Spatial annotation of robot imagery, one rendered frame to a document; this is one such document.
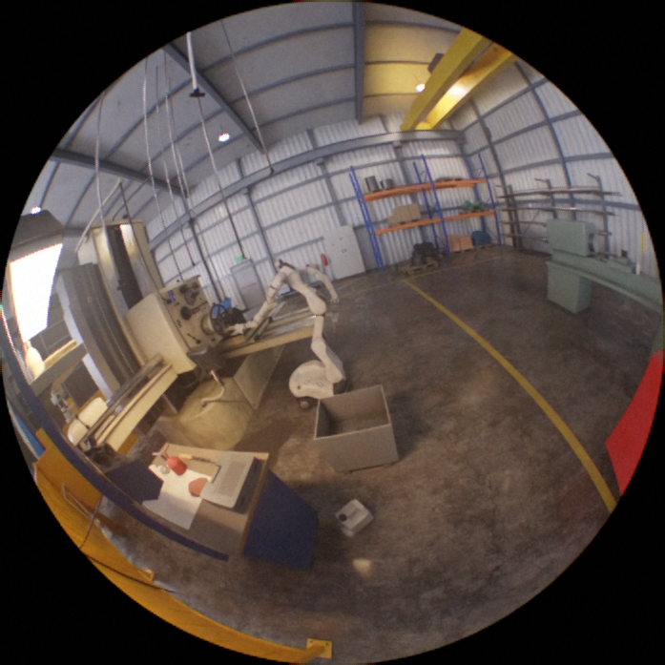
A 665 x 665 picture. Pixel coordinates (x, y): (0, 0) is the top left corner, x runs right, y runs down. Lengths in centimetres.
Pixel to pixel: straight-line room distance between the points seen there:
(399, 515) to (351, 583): 60
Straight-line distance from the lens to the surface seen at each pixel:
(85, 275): 270
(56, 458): 413
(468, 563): 169
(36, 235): 70
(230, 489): 93
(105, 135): 899
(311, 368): 265
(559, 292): 448
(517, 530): 180
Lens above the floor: 166
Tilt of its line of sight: 23 degrees down
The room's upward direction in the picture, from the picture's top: 19 degrees counter-clockwise
